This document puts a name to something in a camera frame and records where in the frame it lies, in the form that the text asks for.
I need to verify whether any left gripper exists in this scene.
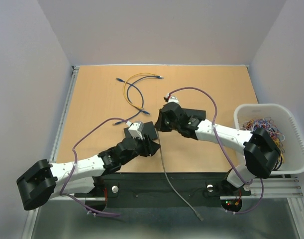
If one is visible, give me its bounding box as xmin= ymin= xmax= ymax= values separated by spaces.
xmin=120 ymin=132 xmax=160 ymax=165

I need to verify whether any black network switch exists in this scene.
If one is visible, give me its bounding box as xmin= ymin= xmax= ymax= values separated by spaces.
xmin=123 ymin=121 xmax=158 ymax=140
xmin=183 ymin=108 xmax=206 ymax=121

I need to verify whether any grey ethernet cable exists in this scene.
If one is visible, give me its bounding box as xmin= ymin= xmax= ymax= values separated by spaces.
xmin=156 ymin=135 xmax=204 ymax=221

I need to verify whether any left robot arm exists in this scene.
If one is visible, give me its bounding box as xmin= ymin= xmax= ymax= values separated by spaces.
xmin=16 ymin=135 xmax=160 ymax=211

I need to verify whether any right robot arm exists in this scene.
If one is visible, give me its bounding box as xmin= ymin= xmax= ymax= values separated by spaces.
xmin=155 ymin=102 xmax=281 ymax=194

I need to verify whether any white plastic basket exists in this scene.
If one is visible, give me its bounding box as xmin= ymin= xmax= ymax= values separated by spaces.
xmin=233 ymin=104 xmax=304 ymax=175

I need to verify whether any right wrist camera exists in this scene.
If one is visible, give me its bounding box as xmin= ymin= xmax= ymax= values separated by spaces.
xmin=164 ymin=94 xmax=179 ymax=104

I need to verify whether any yellow ethernet cable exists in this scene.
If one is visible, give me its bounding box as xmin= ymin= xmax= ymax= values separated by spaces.
xmin=122 ymin=72 xmax=158 ymax=111

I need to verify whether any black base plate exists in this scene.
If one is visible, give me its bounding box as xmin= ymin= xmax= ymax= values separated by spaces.
xmin=73 ymin=171 xmax=252 ymax=209

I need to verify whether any bundle of coloured wires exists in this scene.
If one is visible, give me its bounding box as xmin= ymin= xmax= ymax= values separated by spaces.
xmin=240 ymin=114 xmax=289 ymax=165

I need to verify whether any aluminium frame rail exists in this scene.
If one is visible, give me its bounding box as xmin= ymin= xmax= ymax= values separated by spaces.
xmin=244 ymin=177 xmax=304 ymax=199

